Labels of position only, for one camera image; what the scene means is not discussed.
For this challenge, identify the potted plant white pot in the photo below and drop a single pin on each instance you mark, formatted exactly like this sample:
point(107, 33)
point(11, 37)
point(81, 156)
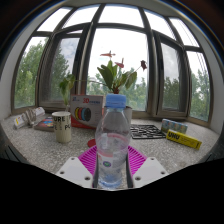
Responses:
point(113, 76)

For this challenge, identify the clear water bottle blue cap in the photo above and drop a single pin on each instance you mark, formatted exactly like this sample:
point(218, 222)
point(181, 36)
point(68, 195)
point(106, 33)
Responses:
point(112, 140)

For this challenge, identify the teal colourful small box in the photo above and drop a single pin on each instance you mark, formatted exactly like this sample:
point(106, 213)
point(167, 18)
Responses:
point(174, 126)

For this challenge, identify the white red filament box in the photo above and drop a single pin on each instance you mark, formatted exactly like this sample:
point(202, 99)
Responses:
point(87, 113)

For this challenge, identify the long yellow box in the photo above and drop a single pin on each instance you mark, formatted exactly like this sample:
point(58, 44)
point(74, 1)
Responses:
point(183, 139)

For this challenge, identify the dark metal window frame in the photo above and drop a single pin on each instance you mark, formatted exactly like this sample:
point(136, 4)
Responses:
point(82, 66)

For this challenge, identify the white packet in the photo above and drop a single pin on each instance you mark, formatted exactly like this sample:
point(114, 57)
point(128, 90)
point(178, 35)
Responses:
point(20, 120)

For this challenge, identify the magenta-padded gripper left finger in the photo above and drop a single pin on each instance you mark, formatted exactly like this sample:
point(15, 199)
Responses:
point(87, 160)

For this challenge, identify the white mug black letters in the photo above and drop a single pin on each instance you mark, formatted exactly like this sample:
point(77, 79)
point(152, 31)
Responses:
point(62, 128)

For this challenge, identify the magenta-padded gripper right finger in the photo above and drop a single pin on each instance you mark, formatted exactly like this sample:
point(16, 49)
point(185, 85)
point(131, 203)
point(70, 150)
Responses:
point(137, 159)

